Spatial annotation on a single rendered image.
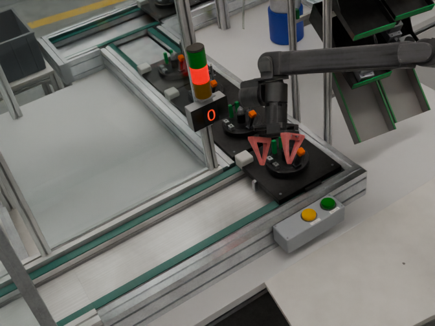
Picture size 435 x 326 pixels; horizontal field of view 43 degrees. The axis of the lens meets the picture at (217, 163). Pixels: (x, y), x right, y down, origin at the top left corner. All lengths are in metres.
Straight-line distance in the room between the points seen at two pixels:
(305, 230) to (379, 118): 0.48
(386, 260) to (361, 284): 0.11
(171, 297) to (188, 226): 0.25
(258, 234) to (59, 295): 0.58
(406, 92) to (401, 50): 0.71
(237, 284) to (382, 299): 0.39
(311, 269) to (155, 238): 0.47
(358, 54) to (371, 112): 0.57
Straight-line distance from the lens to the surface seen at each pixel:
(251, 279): 1.62
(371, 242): 1.70
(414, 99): 1.96
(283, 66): 1.39
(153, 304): 1.54
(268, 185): 1.71
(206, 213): 1.73
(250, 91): 1.44
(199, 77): 1.55
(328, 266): 1.64
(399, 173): 1.92
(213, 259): 1.55
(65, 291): 1.66
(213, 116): 1.63
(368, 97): 1.86
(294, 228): 1.60
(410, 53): 1.24
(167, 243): 1.67
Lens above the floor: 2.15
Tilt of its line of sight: 41 degrees down
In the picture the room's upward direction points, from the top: 10 degrees counter-clockwise
